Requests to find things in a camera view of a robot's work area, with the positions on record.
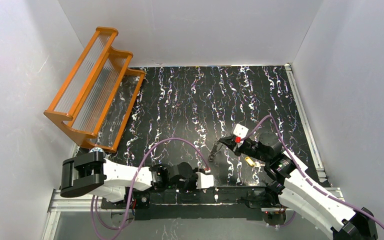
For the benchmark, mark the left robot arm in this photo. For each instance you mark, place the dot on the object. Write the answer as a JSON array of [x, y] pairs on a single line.
[[92, 173]]

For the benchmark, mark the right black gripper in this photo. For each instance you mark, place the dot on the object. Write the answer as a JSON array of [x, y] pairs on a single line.
[[240, 144]]

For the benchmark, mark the white keyring holder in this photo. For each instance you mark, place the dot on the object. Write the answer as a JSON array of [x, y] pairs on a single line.
[[215, 148]]

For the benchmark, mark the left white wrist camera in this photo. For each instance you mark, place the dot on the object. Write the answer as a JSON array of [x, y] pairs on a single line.
[[204, 180]]

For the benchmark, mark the upper yellow tagged key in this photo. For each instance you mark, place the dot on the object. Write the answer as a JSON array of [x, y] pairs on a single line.
[[254, 163]]

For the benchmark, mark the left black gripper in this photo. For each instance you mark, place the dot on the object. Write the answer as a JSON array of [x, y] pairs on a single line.
[[194, 180]]

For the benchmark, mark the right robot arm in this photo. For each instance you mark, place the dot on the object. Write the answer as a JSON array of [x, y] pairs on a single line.
[[293, 188]]

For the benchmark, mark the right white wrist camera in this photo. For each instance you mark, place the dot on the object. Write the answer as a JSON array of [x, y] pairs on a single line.
[[239, 130]]

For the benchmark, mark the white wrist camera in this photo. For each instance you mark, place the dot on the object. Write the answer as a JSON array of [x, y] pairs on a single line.
[[204, 180], [239, 130]]

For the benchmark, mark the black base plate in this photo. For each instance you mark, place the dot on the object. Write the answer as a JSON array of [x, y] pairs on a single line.
[[255, 203]]

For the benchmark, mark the orange wooden rack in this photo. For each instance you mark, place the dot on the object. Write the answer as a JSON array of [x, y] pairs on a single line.
[[94, 103]]

